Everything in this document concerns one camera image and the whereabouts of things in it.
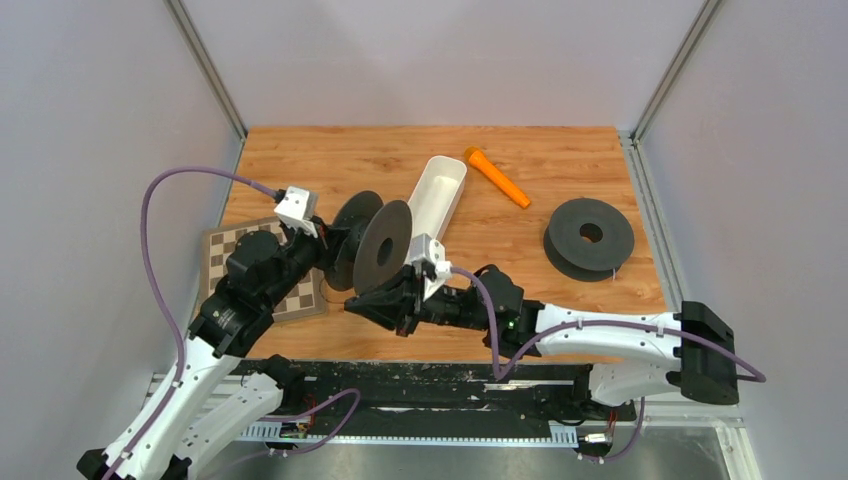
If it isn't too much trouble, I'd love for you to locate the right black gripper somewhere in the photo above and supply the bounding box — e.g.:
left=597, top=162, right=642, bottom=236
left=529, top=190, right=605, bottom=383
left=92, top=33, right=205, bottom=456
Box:
left=345, top=264, right=489, bottom=337

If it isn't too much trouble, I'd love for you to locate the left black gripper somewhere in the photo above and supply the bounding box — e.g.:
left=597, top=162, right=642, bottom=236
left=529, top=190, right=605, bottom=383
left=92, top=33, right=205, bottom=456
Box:
left=261, top=214, right=351, bottom=309

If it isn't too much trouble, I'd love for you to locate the black spool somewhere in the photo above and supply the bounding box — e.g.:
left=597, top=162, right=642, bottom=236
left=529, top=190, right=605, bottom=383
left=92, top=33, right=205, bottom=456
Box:
left=543, top=198, right=635, bottom=282
left=324, top=190, right=413, bottom=294

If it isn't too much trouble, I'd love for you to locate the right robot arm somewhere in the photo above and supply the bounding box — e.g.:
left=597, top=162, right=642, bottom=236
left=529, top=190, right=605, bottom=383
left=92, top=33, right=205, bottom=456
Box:
left=343, top=263, right=743, bottom=418

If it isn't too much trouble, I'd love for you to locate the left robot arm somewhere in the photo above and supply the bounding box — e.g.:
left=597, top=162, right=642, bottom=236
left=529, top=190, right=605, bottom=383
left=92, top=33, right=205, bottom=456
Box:
left=77, top=225, right=352, bottom=479

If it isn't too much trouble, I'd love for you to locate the wooden chessboard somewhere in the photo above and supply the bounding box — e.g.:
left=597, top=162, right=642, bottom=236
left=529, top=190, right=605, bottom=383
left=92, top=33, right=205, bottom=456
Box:
left=194, top=217, right=328, bottom=323

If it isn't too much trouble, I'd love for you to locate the white oblong tray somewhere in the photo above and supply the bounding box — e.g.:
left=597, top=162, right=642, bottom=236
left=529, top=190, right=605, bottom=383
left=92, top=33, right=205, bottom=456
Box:
left=408, top=155, right=468, bottom=241

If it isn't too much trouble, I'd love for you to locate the orange flashlight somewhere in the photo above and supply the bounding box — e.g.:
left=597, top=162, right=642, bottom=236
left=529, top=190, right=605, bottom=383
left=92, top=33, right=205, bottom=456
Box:
left=464, top=146, right=531, bottom=209

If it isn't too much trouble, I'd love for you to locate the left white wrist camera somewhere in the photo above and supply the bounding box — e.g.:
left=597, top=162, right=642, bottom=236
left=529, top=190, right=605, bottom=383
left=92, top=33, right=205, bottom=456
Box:
left=274, top=186, right=319, bottom=238

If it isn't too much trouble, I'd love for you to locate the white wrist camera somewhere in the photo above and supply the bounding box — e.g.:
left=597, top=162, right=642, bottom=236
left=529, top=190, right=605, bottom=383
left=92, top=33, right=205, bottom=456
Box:
left=406, top=233, right=452, bottom=302
left=274, top=186, right=319, bottom=238

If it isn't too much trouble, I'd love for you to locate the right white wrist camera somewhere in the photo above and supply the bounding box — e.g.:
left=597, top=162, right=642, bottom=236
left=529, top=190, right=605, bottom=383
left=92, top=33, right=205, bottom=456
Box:
left=406, top=233, right=452, bottom=302

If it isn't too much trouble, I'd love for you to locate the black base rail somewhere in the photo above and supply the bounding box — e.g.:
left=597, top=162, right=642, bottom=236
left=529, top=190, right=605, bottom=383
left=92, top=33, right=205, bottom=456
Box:
left=142, top=360, right=737, bottom=448

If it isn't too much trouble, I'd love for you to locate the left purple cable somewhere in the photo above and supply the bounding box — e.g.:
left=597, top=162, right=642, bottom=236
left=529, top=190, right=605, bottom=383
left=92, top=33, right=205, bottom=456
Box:
left=99, top=166, right=283, bottom=480

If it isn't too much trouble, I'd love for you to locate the purple cable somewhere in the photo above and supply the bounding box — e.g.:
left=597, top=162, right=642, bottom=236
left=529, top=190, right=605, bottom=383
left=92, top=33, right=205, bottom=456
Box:
left=99, top=166, right=283, bottom=480
left=450, top=266, right=768, bottom=384

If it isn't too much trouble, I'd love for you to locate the left aluminium frame post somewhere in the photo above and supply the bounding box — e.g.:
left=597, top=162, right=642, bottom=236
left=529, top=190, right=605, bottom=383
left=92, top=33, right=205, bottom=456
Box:
left=163, top=0, right=248, bottom=144

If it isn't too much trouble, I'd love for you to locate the aluminium frame post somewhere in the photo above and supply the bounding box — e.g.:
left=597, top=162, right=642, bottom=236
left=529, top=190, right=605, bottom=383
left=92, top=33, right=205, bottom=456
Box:
left=630, top=0, right=724, bottom=144
left=163, top=0, right=248, bottom=144

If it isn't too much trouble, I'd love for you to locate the right aluminium frame post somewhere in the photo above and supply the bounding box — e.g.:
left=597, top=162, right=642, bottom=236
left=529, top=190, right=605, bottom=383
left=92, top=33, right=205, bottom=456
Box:
left=630, top=0, right=724, bottom=144

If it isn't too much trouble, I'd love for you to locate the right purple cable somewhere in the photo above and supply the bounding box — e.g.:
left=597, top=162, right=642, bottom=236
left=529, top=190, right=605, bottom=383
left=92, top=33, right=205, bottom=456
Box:
left=450, top=266, right=768, bottom=384

